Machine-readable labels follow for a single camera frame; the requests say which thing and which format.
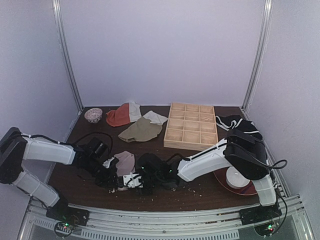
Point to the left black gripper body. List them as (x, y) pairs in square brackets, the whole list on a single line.
[(110, 180)]

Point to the left aluminium frame post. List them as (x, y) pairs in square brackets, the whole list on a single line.
[(57, 11)]

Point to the wooden compartment tray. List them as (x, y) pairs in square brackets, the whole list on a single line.
[(191, 127)]

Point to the olive green underwear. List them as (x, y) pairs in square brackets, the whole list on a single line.
[(146, 128)]

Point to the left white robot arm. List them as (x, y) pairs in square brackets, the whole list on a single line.
[(16, 147)]

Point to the orange underwear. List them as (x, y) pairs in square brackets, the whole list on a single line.
[(125, 114)]

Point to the right aluminium frame post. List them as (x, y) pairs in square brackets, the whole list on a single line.
[(257, 64)]

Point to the front aluminium rail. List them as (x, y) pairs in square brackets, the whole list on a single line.
[(217, 224)]

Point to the round red tray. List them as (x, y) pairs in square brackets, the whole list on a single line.
[(248, 190)]

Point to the aluminium frame post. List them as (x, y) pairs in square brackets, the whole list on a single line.
[(257, 64), (57, 11)]

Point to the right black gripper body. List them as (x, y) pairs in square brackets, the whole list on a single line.
[(146, 182)]

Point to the black and white garment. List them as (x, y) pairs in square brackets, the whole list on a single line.
[(237, 122)]

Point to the white bowl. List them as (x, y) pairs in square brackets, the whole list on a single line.
[(235, 179)]

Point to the mauve and cream underwear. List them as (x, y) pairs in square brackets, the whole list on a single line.
[(126, 163)]

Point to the small patterned bowl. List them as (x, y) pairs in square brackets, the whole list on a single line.
[(93, 115)]

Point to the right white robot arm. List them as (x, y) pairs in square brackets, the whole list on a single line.
[(239, 151)]

